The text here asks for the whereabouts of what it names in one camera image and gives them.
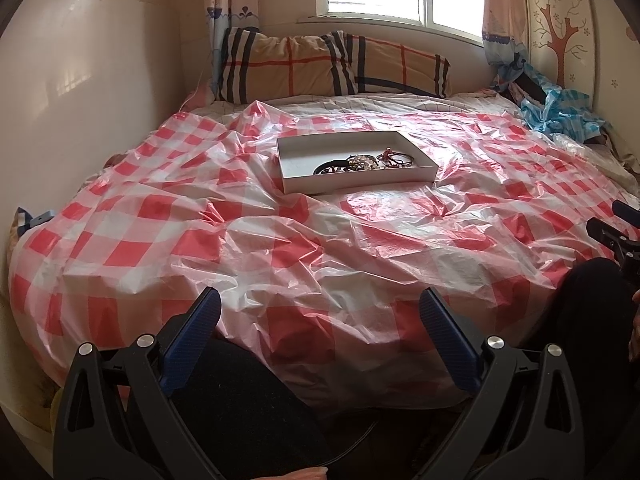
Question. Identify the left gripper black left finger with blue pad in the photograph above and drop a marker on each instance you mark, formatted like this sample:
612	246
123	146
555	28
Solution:
116	419

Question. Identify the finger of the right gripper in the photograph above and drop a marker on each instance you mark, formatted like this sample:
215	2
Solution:
623	249
629	214

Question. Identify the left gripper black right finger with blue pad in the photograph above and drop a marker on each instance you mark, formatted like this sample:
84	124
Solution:
523	421

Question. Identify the person's right hand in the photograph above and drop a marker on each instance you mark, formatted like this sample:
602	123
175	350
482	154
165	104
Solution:
634	343

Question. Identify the blue plastic bag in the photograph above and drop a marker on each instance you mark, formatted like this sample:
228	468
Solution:
562	111

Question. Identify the red white checkered plastic sheet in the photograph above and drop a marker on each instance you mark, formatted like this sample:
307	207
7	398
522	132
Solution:
323	290

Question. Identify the pink curtain right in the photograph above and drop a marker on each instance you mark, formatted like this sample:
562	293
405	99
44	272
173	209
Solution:
505	38

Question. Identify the tan plaid pillow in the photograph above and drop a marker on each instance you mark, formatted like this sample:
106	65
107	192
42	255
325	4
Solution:
384	66
256	67

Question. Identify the white shallow cardboard tray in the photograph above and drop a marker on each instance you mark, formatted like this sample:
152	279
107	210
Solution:
324	163

